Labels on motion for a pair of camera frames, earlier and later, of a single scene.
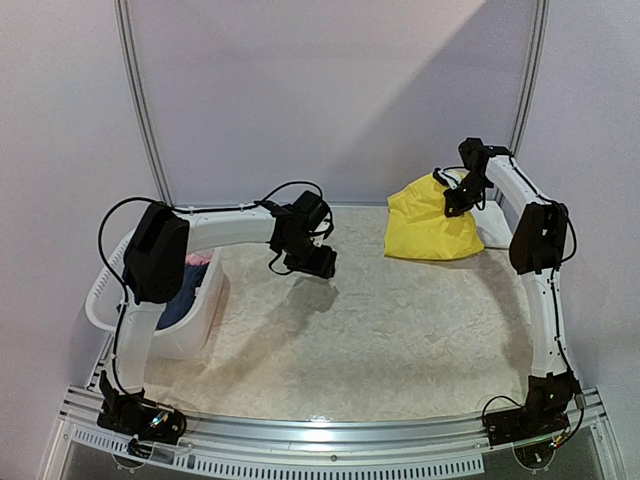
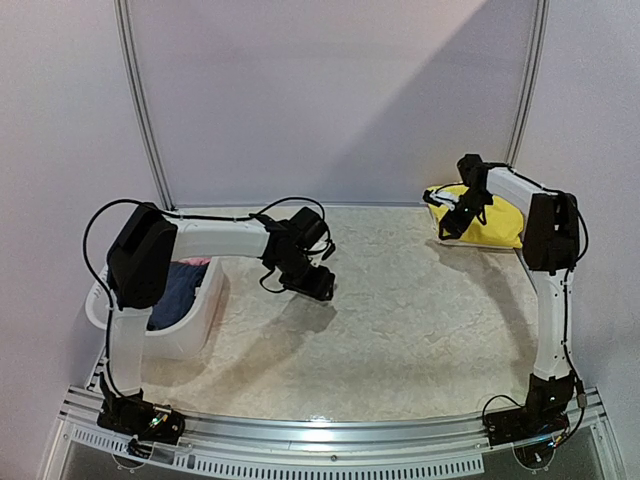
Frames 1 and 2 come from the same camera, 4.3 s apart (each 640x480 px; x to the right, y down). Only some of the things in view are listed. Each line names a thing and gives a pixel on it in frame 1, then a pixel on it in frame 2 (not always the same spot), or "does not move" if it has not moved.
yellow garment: [417, 225] to [504, 227]
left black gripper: [322, 268] to [318, 289]
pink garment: [198, 259] does not move
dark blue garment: [173, 311] does not move
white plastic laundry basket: [192, 338] does not move
